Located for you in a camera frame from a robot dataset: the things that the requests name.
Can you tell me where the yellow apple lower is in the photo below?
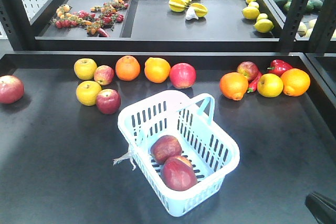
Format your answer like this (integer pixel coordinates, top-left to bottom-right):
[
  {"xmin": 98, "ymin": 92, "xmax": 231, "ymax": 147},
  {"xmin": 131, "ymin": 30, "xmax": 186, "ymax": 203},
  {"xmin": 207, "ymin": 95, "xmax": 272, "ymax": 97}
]
[{"xmin": 76, "ymin": 81, "xmax": 102, "ymax": 106}]

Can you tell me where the red bell pepper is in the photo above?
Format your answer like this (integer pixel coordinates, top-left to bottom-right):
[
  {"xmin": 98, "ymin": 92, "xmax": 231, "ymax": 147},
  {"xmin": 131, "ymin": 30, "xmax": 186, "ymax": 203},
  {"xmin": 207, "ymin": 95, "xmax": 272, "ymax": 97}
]
[{"xmin": 267, "ymin": 59, "xmax": 293, "ymax": 77}]

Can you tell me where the orange with knob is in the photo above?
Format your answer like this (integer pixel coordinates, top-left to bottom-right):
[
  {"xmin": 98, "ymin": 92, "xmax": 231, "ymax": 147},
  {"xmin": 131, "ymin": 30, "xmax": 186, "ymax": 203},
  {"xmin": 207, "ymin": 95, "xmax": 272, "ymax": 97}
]
[{"xmin": 115, "ymin": 55, "xmax": 141, "ymax": 81}]

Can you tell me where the light blue plastic basket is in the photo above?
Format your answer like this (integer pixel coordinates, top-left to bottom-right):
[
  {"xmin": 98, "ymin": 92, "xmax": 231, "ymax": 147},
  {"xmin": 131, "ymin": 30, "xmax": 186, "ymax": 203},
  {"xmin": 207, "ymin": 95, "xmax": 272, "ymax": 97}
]
[{"xmin": 118, "ymin": 90, "xmax": 240, "ymax": 217}]

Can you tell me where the large red apple far-left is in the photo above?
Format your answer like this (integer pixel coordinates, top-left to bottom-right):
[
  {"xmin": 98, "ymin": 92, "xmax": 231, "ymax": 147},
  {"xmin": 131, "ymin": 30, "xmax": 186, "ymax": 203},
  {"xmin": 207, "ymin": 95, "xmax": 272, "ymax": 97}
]
[{"xmin": 1, "ymin": 75, "xmax": 25, "ymax": 104}]

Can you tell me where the dark red apple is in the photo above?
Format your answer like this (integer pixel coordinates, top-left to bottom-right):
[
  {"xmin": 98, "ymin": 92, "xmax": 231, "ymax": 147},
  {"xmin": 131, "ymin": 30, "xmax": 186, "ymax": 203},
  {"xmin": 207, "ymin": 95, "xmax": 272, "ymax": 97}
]
[{"xmin": 96, "ymin": 89, "xmax": 121, "ymax": 114}]

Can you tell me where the red apple at stand corner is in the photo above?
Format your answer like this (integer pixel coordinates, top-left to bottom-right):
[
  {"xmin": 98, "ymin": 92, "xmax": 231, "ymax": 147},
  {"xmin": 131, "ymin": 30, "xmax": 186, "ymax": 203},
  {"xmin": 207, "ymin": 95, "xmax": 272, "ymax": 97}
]
[{"xmin": 169, "ymin": 63, "xmax": 196, "ymax": 89}]

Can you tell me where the crumpled plastic tie strip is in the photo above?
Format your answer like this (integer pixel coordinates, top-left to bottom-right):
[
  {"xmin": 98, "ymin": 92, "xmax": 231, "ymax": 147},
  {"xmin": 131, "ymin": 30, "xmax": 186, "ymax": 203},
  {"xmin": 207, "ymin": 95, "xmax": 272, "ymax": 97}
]
[{"xmin": 112, "ymin": 146, "xmax": 137, "ymax": 171}]

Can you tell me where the red yellow apple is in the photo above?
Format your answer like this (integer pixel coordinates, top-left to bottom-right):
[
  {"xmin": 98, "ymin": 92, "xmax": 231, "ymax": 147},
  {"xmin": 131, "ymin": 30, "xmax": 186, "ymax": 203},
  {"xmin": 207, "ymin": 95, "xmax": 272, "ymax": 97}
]
[{"xmin": 151, "ymin": 135, "xmax": 182, "ymax": 165}]

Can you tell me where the yellow apple upper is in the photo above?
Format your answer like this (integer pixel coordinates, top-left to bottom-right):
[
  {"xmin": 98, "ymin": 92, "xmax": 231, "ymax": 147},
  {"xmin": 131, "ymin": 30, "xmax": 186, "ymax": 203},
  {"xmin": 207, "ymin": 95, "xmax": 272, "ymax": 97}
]
[{"xmin": 73, "ymin": 58, "xmax": 97, "ymax": 80}]

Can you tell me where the red apple behind oranges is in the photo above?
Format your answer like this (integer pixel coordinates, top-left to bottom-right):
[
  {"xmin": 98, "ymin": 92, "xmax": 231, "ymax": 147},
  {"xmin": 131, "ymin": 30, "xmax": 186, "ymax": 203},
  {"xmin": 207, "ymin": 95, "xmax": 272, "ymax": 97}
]
[{"xmin": 237, "ymin": 61, "xmax": 259, "ymax": 82}]

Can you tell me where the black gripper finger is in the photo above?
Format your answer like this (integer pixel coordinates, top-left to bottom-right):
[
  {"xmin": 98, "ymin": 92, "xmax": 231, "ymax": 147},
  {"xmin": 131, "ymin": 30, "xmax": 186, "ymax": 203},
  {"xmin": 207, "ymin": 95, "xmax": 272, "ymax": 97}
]
[{"xmin": 304, "ymin": 191, "xmax": 335, "ymax": 224}]

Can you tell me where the black upper shelf tray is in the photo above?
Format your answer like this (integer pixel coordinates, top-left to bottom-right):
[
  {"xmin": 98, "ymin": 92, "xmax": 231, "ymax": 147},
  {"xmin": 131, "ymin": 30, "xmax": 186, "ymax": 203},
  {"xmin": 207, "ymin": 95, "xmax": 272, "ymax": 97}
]
[{"xmin": 31, "ymin": 0, "xmax": 286, "ymax": 52}]

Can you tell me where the yellow round apple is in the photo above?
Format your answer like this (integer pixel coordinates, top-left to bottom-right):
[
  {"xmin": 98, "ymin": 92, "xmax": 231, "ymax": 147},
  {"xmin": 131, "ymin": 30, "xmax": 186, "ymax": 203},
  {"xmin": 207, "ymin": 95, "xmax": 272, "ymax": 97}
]
[{"xmin": 257, "ymin": 73, "xmax": 284, "ymax": 98}]

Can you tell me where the pink red apple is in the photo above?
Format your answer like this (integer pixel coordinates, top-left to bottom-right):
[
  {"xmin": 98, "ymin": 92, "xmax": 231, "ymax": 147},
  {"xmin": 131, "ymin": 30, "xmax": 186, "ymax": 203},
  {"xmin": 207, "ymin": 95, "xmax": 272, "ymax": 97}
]
[{"xmin": 93, "ymin": 65, "xmax": 114, "ymax": 86}]

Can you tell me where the round orange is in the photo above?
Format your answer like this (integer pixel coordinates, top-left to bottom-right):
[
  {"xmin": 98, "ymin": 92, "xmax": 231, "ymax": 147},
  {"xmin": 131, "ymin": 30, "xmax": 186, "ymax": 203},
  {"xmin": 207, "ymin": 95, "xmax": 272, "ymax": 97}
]
[{"xmin": 144, "ymin": 57, "xmax": 171, "ymax": 83}]

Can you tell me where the orange right of yellow apple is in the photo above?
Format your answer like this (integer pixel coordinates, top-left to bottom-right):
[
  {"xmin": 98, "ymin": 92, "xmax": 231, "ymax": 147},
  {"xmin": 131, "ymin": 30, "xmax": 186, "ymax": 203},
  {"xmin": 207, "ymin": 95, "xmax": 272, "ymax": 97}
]
[{"xmin": 280, "ymin": 68, "xmax": 310, "ymax": 97}]

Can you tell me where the orange left of lemon-apple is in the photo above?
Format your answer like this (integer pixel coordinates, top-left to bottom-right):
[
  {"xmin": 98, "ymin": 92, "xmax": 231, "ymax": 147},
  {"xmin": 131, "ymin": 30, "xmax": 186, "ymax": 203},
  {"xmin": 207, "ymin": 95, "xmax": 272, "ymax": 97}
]
[{"xmin": 219, "ymin": 72, "xmax": 248, "ymax": 101}]

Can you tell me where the red chili pepper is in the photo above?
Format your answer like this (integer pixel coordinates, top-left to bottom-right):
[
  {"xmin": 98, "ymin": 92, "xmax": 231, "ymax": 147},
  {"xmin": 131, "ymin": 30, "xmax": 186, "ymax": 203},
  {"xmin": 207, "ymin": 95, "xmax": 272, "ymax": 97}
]
[{"xmin": 247, "ymin": 72, "xmax": 263, "ymax": 93}]

